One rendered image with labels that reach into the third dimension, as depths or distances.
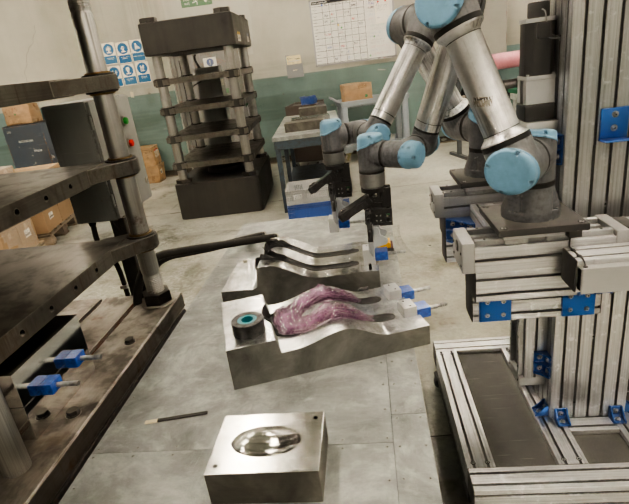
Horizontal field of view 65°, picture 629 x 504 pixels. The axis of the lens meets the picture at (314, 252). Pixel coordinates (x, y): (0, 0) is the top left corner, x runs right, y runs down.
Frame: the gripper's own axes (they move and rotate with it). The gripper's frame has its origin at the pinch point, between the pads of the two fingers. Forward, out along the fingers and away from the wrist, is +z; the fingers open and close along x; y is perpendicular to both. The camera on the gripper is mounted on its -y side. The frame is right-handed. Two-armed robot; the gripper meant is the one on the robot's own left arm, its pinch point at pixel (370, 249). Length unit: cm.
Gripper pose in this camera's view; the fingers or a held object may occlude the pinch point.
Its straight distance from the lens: 156.1
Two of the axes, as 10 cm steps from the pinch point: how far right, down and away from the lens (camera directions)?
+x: 0.8, -3.9, 9.2
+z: 1.1, 9.2, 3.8
